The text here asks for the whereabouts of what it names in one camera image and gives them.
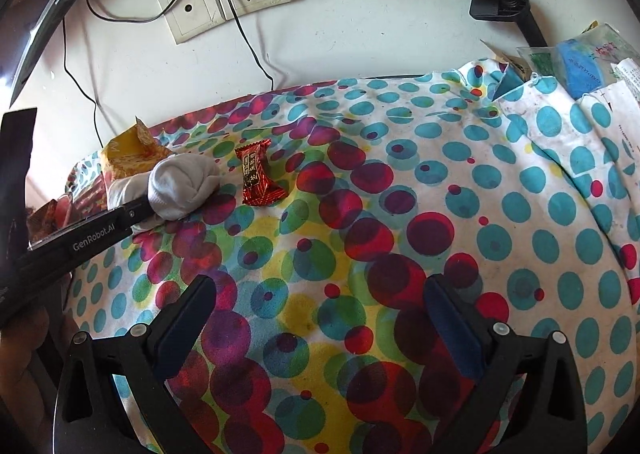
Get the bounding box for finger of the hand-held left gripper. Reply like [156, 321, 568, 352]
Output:
[114, 198, 154, 237]

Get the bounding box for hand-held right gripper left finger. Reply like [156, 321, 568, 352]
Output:
[52, 275, 218, 454]

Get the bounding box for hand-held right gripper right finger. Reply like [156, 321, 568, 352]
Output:
[422, 274, 588, 454]

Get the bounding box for round red tray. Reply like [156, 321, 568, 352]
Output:
[60, 174, 111, 226]

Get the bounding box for grey-white sock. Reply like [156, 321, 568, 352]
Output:
[107, 154, 221, 235]

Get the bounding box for person's left hand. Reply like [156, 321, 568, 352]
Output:
[0, 306, 57, 435]

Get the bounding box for yellow snack packet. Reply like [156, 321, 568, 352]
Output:
[100, 116, 171, 181]

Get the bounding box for polka dot blanket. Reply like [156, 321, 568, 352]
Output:
[65, 61, 640, 454]

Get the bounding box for red wrapped candy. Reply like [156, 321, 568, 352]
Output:
[235, 138, 288, 207]

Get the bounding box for small brown paper packet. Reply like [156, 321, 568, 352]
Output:
[480, 38, 532, 82]

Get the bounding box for white paper sheet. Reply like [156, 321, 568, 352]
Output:
[580, 59, 640, 162]

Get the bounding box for clear bag of papers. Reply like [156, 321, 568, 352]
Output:
[517, 23, 640, 102]

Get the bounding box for blue packet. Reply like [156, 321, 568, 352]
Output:
[555, 36, 621, 101]

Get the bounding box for thin black cable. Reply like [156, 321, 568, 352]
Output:
[62, 16, 99, 145]

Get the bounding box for black charger cable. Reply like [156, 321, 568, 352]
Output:
[226, 0, 276, 91]

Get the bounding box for white wall socket plate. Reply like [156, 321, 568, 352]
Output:
[157, 0, 228, 45]

